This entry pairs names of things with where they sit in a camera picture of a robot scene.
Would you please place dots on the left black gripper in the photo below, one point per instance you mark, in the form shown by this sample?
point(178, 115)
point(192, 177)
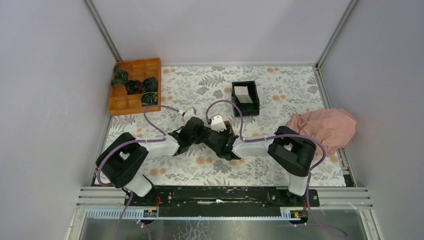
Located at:
point(202, 130)

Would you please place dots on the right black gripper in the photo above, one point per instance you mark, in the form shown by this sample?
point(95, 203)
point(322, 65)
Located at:
point(227, 132)

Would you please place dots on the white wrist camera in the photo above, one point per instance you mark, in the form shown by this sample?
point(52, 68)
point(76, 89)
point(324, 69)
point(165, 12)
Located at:
point(189, 113)
point(217, 123)

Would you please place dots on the pink crumpled cloth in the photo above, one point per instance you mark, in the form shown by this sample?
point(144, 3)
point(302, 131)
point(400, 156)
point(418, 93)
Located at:
point(333, 128)

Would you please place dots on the stack of credit cards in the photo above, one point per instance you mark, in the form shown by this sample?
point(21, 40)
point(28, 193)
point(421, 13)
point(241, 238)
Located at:
point(242, 94)

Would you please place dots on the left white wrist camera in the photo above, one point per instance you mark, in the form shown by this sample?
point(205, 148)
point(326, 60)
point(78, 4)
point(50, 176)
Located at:
point(189, 113)

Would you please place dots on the green black rolled sock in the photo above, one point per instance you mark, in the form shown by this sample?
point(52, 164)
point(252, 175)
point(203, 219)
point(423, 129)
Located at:
point(149, 98)

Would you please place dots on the orange wooden compartment tray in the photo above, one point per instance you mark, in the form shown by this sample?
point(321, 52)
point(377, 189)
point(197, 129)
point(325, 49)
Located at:
point(122, 104)

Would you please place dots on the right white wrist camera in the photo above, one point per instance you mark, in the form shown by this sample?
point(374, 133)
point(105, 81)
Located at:
point(217, 123)

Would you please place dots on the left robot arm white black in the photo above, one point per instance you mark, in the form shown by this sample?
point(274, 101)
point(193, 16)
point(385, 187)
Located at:
point(121, 161)

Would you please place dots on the floral patterned table mat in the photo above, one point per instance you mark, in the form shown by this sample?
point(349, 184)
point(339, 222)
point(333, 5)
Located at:
point(283, 92)

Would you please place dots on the black rolled sock right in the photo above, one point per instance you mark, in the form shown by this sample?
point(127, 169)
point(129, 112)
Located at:
point(150, 85)

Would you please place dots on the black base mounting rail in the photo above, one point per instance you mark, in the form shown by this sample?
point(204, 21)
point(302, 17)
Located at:
point(219, 201)

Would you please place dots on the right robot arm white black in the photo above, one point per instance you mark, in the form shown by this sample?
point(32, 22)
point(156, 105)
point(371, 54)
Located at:
point(292, 151)

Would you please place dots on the brown leather card holder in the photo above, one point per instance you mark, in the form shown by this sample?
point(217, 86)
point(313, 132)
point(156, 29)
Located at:
point(228, 125)

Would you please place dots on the black card box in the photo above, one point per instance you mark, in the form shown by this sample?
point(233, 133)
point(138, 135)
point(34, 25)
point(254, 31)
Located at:
point(247, 109)

